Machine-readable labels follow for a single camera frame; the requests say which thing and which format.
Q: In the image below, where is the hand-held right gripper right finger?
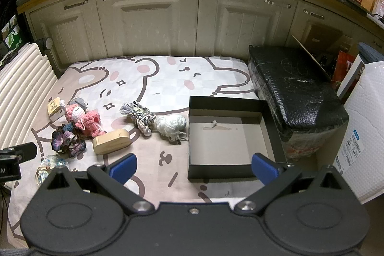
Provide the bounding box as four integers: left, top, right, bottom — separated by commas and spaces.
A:
234, 153, 357, 216

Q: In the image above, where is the brown cardboard box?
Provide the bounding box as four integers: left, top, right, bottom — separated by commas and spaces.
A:
289, 20, 345, 83

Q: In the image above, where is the dark blue cushion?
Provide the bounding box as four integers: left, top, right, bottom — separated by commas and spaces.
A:
357, 42, 384, 63

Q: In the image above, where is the striped rope tassel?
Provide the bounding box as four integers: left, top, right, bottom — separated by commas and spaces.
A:
120, 101, 157, 137

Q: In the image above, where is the pink crochet doll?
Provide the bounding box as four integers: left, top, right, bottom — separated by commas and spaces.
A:
76, 109, 107, 139

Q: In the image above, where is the black cardboard box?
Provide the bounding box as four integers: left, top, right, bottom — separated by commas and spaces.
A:
187, 95, 288, 182

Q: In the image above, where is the white bubble mailer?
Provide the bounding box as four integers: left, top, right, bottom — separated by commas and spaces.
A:
331, 60, 384, 204

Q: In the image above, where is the white ribbed panel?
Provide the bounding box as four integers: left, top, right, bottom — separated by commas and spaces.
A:
0, 38, 58, 155

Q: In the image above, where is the white yarn ball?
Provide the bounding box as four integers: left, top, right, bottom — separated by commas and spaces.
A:
154, 113, 188, 143

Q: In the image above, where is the black wrapped package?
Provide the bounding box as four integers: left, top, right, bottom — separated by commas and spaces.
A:
247, 44, 350, 159

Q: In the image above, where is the white book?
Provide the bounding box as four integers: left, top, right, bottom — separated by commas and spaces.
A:
336, 54, 367, 101

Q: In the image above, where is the clear ornament ball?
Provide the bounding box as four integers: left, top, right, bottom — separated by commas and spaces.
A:
36, 154, 71, 185

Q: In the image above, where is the printed bear blanket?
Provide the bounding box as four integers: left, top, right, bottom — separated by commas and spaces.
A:
6, 56, 261, 249

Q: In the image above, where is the purple crochet flower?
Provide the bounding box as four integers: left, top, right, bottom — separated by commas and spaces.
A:
51, 122, 87, 158

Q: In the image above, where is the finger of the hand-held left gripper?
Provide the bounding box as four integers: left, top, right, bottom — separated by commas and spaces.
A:
0, 142, 38, 162

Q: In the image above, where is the green printed box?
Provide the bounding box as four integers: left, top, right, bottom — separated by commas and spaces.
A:
0, 14, 20, 50

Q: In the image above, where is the pink crochet bunny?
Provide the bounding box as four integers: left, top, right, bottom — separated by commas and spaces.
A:
59, 99, 87, 125

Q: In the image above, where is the yellow tissue packet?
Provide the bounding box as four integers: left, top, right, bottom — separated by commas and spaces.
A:
47, 96, 65, 121

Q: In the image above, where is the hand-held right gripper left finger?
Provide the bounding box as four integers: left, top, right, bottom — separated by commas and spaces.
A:
37, 153, 155, 217

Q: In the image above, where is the red book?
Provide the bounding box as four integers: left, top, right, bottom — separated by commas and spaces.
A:
331, 50, 358, 89

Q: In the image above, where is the cream cabinet door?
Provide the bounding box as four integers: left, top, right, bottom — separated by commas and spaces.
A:
287, 0, 360, 56
95, 0, 200, 59
196, 0, 298, 60
28, 0, 109, 71

